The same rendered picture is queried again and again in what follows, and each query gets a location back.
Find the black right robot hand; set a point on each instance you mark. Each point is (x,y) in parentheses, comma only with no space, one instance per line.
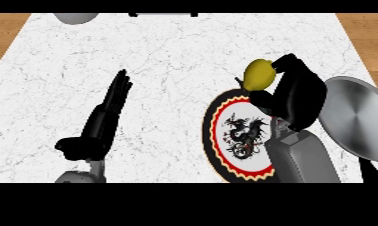
(300,96)

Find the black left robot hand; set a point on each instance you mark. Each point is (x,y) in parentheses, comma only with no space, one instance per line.
(100,123)

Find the yellow lemon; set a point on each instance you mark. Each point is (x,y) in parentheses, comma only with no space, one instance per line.
(258,75)

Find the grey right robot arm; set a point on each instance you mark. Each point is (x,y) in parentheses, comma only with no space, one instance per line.
(303,156)

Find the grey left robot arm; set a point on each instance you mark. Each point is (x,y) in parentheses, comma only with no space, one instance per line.
(83,174)

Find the silver metal pan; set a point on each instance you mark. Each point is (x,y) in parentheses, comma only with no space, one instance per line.
(351,116)

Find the white plate with dragon print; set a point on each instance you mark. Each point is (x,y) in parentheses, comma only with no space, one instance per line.
(236,140)

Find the grey rounded object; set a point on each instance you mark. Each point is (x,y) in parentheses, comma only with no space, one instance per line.
(74,17)

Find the white appliance with black feet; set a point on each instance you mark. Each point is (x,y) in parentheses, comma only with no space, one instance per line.
(162,14)

